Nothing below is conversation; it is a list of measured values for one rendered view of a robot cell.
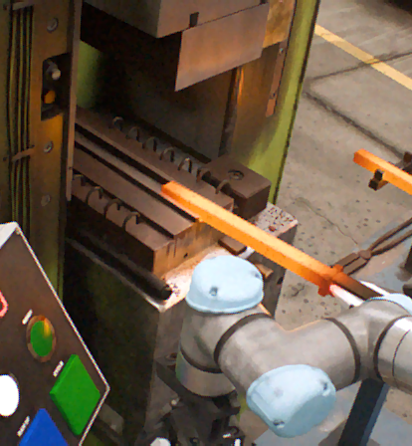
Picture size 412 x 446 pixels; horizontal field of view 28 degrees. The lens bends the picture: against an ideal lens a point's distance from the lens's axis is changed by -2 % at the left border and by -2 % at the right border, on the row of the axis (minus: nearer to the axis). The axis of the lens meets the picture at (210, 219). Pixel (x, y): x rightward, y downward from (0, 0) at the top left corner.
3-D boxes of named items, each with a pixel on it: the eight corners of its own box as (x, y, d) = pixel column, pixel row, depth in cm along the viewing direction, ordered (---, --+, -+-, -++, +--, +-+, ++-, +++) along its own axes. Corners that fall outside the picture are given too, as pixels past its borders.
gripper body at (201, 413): (182, 481, 96) (194, 415, 89) (155, 426, 102) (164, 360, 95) (240, 464, 99) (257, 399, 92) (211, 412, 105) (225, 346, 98)
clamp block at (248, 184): (268, 208, 160) (274, 180, 156) (240, 226, 154) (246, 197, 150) (220, 180, 165) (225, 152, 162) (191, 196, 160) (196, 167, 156)
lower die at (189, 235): (227, 234, 152) (235, 195, 147) (150, 281, 139) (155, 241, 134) (73, 135, 171) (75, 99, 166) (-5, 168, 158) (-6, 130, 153)
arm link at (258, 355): (375, 363, 80) (309, 294, 87) (283, 402, 74) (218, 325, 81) (355, 415, 84) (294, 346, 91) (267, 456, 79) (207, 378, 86)
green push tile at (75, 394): (101, 395, 109) (77, 352, 106) (80, 436, 104) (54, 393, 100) (90, 395, 110) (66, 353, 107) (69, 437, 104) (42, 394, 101)
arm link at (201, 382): (168, 332, 93) (234, 318, 96) (164, 360, 95) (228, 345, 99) (195, 380, 87) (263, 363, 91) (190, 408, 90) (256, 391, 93)
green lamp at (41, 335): (63, 348, 103) (64, 324, 100) (34, 366, 100) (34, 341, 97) (47, 335, 104) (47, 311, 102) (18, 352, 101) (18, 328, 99)
